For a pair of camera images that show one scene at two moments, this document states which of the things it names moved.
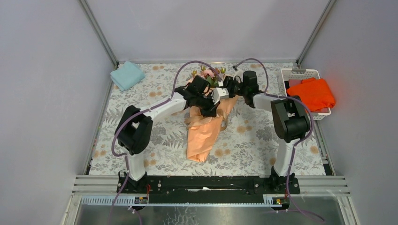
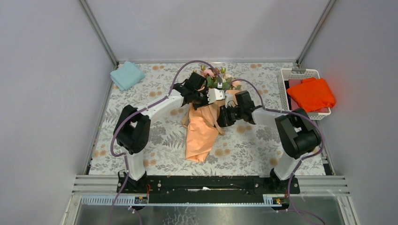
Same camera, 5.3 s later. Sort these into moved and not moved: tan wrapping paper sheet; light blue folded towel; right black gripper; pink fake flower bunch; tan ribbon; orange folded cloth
Moved: right black gripper; tan ribbon
Not moved: orange folded cloth; tan wrapping paper sheet; pink fake flower bunch; light blue folded towel
